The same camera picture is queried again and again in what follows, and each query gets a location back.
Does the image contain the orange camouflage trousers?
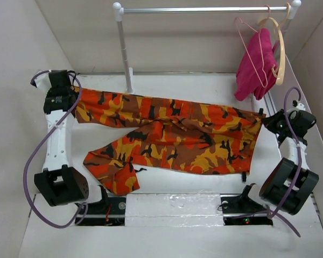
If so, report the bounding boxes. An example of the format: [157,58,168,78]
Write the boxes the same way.
[75,89,265,196]

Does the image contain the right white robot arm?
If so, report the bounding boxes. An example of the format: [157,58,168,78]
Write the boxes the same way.
[258,107,319,215]

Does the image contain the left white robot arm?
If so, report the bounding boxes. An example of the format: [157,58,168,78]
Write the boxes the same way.
[32,70,109,213]

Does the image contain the beige plastic hanger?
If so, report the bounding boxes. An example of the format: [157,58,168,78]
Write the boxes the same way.
[258,3,291,85]

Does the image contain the magenta hanging garment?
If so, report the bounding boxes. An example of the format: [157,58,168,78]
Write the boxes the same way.
[234,28,278,101]

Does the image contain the white and silver clothes rack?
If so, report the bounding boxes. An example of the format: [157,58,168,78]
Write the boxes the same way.
[113,1,302,110]

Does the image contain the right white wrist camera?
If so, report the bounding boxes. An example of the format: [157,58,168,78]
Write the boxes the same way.
[292,100,306,111]

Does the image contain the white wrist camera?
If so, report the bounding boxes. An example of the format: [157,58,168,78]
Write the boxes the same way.
[30,70,51,92]
[292,100,306,111]

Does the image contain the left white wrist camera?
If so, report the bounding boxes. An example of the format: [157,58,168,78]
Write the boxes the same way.
[30,70,51,92]

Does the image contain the aluminium side rail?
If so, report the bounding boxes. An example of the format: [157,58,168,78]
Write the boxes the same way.
[264,92,278,116]

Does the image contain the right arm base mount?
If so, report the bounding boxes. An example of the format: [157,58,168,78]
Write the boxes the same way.
[217,194,273,226]

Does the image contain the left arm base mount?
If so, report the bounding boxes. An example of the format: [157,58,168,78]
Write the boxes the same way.
[74,197,127,226]

